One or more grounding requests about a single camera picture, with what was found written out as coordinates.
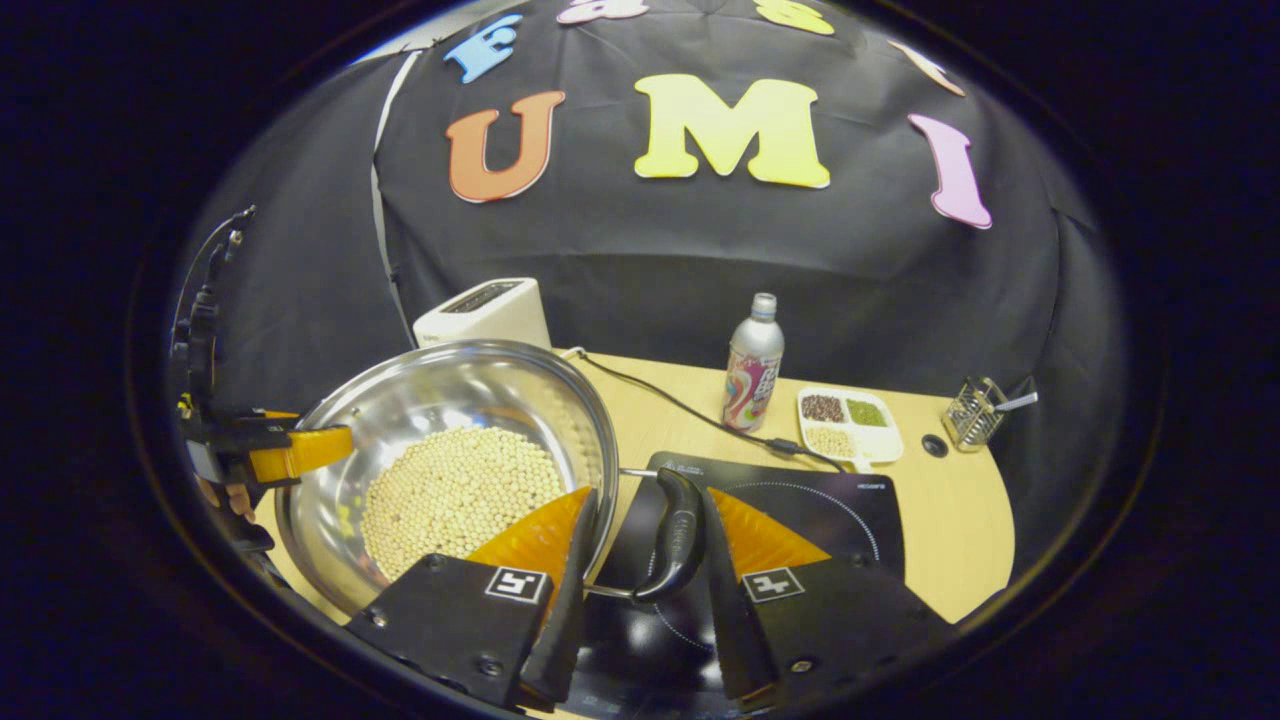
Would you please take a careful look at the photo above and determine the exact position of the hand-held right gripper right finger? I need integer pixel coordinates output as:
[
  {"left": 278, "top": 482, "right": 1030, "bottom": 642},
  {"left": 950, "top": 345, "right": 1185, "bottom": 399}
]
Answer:
[{"left": 700, "top": 487, "right": 956, "bottom": 713}]

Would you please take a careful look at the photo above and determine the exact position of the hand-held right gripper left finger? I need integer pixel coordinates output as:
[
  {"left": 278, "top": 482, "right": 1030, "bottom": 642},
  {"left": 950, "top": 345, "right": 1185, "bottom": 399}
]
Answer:
[{"left": 372, "top": 486, "right": 601, "bottom": 711}]

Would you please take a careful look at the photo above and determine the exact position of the black induction cooktop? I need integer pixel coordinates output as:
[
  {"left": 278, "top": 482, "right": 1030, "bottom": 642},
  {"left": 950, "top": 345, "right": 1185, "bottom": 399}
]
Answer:
[{"left": 580, "top": 450, "right": 906, "bottom": 720}]

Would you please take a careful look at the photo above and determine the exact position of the pile of yellow soybeans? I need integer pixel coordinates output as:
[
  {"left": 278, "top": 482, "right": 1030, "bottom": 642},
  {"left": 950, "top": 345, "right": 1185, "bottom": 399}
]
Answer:
[{"left": 360, "top": 427, "right": 569, "bottom": 583}]

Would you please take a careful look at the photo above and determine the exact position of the stainless steel pot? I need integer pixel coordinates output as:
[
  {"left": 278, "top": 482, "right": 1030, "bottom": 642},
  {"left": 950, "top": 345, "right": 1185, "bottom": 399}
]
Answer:
[{"left": 273, "top": 338, "right": 708, "bottom": 621}]

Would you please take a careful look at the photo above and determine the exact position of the white divided bean tray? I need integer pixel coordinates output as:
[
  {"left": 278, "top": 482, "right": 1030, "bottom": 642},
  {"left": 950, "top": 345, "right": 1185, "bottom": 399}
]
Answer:
[{"left": 797, "top": 386, "right": 905, "bottom": 473}]

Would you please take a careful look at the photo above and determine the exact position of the white toaster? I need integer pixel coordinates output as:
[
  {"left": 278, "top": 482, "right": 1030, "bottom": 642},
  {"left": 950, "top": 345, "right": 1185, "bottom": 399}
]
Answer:
[{"left": 413, "top": 277, "right": 553, "bottom": 351}]

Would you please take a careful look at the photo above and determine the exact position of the silver drink bottle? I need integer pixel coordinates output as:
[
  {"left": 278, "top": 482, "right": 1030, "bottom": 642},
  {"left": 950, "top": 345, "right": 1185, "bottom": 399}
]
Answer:
[{"left": 721, "top": 292, "right": 786, "bottom": 433}]

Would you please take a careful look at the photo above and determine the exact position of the black power cable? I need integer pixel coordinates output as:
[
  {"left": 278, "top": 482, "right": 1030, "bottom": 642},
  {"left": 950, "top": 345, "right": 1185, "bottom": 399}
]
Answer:
[{"left": 565, "top": 347, "right": 851, "bottom": 471}]

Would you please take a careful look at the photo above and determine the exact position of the metal wire utensil holder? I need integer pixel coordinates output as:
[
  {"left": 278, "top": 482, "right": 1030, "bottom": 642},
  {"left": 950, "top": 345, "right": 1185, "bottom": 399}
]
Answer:
[{"left": 943, "top": 376, "right": 1008, "bottom": 453}]

